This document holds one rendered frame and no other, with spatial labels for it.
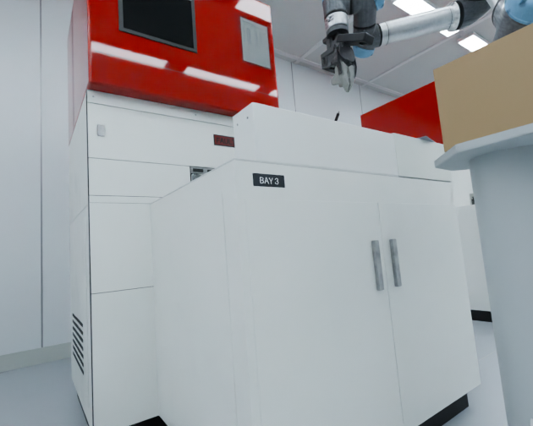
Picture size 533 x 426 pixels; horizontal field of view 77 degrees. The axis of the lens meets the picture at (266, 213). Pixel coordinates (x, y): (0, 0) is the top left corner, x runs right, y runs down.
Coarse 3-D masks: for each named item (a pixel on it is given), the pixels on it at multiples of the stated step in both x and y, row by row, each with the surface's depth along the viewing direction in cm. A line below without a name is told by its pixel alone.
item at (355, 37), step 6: (342, 36) 104; (348, 36) 102; (354, 36) 101; (360, 36) 99; (366, 36) 98; (372, 36) 100; (348, 42) 104; (354, 42) 102; (360, 42) 100; (366, 42) 99; (372, 42) 100
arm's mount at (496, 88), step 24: (480, 48) 75; (504, 48) 72; (528, 48) 68; (456, 72) 79; (480, 72) 75; (504, 72) 72; (528, 72) 68; (456, 96) 79; (480, 96) 75; (504, 96) 72; (528, 96) 68; (456, 120) 79; (480, 120) 75; (504, 120) 72; (528, 120) 68; (456, 144) 79
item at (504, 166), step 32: (512, 128) 67; (448, 160) 81; (480, 160) 79; (512, 160) 74; (480, 192) 80; (512, 192) 73; (480, 224) 81; (512, 224) 73; (512, 256) 73; (512, 288) 73; (512, 320) 73; (512, 352) 74; (512, 384) 74; (512, 416) 75
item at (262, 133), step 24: (240, 120) 81; (264, 120) 78; (288, 120) 83; (312, 120) 88; (240, 144) 81; (264, 144) 77; (288, 144) 82; (312, 144) 87; (336, 144) 92; (360, 144) 98; (384, 144) 105; (336, 168) 91; (360, 168) 97; (384, 168) 103
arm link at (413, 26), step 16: (464, 0) 112; (416, 16) 114; (432, 16) 113; (448, 16) 113; (464, 16) 113; (480, 16) 113; (368, 32) 113; (384, 32) 114; (400, 32) 114; (416, 32) 115; (432, 32) 117; (368, 48) 117
